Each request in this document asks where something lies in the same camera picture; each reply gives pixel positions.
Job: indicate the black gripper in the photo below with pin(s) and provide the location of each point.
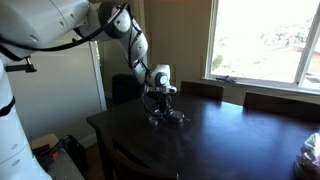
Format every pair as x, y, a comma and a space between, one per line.
161, 100

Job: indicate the one-third steel measuring cup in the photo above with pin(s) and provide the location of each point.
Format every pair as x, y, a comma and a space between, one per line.
160, 117

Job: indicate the smallest steel measuring cup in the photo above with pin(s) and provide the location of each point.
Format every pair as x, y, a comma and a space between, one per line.
153, 122

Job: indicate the half steel measuring cup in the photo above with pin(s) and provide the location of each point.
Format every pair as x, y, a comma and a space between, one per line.
176, 114

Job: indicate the largest steel measuring cup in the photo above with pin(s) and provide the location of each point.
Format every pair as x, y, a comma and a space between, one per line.
178, 120

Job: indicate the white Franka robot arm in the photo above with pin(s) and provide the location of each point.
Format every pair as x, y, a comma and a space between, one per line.
33, 20

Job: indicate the black upholstered chair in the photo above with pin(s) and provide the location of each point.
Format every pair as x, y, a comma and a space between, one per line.
125, 90

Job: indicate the dark wooden dining chair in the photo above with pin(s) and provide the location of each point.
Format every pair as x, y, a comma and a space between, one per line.
201, 90
283, 106

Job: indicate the curved back wooden chair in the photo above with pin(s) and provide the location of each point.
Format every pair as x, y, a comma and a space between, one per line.
133, 166

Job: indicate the blue object on sill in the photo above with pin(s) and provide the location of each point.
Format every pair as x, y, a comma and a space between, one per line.
226, 79

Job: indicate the white baseboard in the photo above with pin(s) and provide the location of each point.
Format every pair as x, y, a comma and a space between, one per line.
88, 140

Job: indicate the grey metal platform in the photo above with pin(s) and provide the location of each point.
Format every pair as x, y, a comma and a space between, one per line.
63, 168

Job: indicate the beige box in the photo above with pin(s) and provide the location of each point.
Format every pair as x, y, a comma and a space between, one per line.
43, 141

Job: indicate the white framed window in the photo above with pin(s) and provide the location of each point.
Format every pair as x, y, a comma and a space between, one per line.
266, 40

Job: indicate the clear plastic bag of items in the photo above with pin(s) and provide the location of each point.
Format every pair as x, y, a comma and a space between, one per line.
310, 156

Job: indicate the white door frame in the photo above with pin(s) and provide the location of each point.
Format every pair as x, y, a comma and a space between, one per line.
100, 86

